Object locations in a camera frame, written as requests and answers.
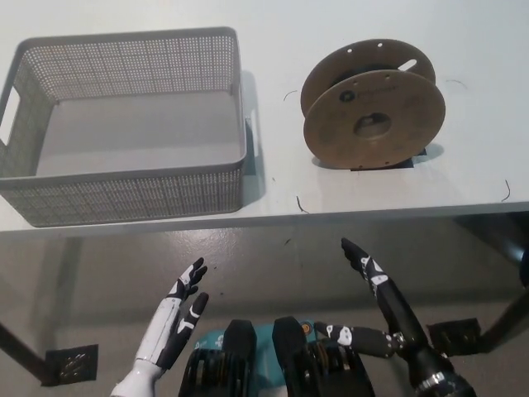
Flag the black right hand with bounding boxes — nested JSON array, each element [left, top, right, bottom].
[[314, 237, 450, 385]]

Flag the white and black left hand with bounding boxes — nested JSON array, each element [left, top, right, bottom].
[[135, 257, 211, 370]]

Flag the grey perforated plastic basket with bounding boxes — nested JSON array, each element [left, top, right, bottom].
[[0, 26, 262, 228]]

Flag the black tape patch on table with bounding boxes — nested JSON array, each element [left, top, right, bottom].
[[349, 146, 430, 172]]

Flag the black ribbed robot body block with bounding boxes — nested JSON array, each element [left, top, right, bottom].
[[272, 316, 377, 397], [181, 318, 258, 397]]

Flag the black floor tape patch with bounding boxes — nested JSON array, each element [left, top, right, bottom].
[[41, 342, 100, 388], [425, 317, 483, 356]]

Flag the brown cardboard filament spool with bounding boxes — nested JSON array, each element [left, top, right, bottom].
[[300, 38, 448, 170]]

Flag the dark table leg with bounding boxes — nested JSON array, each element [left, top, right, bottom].
[[481, 285, 529, 355], [0, 320, 46, 375]]

